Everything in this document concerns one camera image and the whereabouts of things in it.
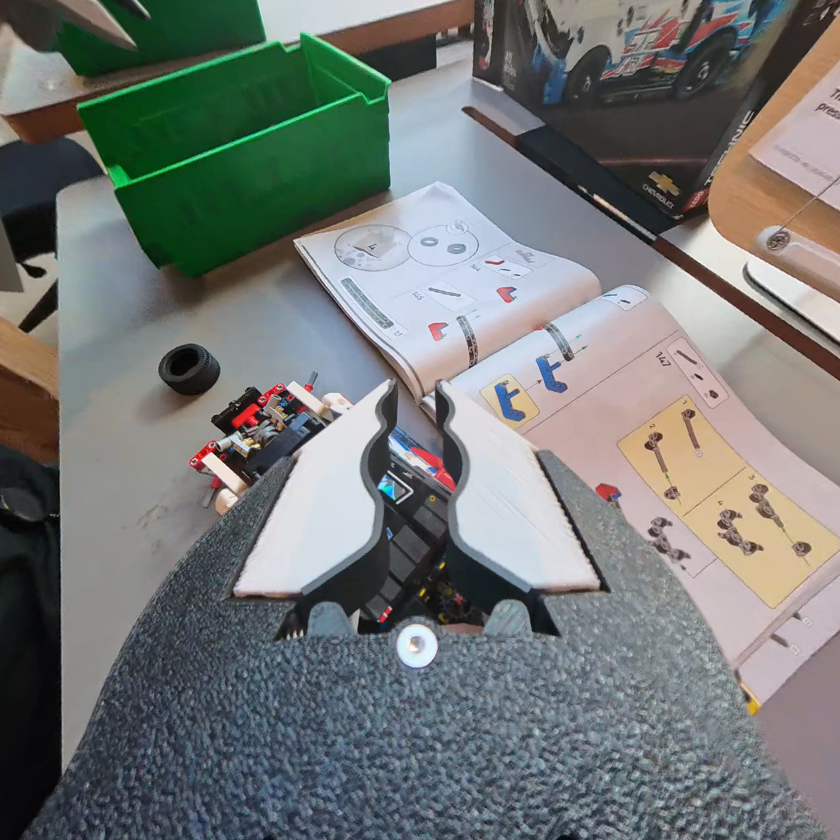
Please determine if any black office chair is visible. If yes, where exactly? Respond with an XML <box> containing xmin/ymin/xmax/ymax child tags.
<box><xmin>0</xmin><ymin>138</ymin><xmax>106</xmax><ymax>332</ymax></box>

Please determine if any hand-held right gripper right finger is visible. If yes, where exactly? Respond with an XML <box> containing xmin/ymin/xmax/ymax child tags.
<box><xmin>434</xmin><ymin>379</ymin><xmax>602</xmax><ymax>608</ymax></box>

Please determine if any printed instruction sheet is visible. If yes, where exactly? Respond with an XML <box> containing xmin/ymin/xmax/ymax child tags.
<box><xmin>748</xmin><ymin>62</ymin><xmax>840</xmax><ymax>211</ymax></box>

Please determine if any open instruction booklet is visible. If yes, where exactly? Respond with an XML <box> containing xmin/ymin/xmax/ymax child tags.
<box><xmin>293</xmin><ymin>182</ymin><xmax>824</xmax><ymax>713</ymax></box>

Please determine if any wooden-edged table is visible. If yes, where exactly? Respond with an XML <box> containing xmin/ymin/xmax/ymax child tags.
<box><xmin>0</xmin><ymin>0</ymin><xmax>475</xmax><ymax>143</ymax></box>

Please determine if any adjoining white desk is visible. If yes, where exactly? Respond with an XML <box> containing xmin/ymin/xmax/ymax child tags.
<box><xmin>656</xmin><ymin>217</ymin><xmax>840</xmax><ymax>383</ymax></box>

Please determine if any black toy car box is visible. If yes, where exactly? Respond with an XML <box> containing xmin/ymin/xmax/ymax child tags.
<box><xmin>472</xmin><ymin>0</ymin><xmax>815</xmax><ymax>217</ymax></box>

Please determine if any black rubber tire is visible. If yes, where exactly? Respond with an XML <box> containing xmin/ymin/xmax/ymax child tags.
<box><xmin>158</xmin><ymin>343</ymin><xmax>221</xmax><ymax>396</ymax></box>

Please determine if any wooden document stand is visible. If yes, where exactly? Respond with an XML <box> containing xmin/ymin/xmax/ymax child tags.
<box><xmin>709</xmin><ymin>20</ymin><xmax>840</xmax><ymax>329</ymax></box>

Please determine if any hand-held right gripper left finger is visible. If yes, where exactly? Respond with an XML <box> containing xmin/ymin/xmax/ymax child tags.
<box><xmin>233</xmin><ymin>378</ymin><xmax>400</xmax><ymax>616</ymax></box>

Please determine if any black harness strap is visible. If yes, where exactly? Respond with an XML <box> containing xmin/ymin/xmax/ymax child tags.
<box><xmin>0</xmin><ymin>484</ymin><xmax>61</xmax><ymax>527</ymax></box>

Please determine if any toy brick race car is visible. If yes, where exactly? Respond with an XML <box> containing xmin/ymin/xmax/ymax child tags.
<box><xmin>190</xmin><ymin>373</ymin><xmax>460</xmax><ymax>634</ymax></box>

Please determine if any green plastic bin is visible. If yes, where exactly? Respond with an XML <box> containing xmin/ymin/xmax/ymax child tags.
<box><xmin>56</xmin><ymin>0</ymin><xmax>266</xmax><ymax>76</ymax></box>
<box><xmin>77</xmin><ymin>33</ymin><xmax>392</xmax><ymax>278</ymax></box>

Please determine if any grey desk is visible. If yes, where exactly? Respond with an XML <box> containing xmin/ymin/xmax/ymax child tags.
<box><xmin>56</xmin><ymin>39</ymin><xmax>840</xmax><ymax>840</ymax></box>

